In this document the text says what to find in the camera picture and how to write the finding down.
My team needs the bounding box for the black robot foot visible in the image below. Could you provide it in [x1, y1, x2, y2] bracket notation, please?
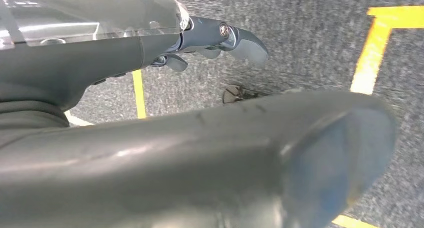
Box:
[222, 84, 266, 104]

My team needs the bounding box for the yellow floor tape marking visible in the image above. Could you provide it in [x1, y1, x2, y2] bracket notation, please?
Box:
[331, 5, 424, 228]

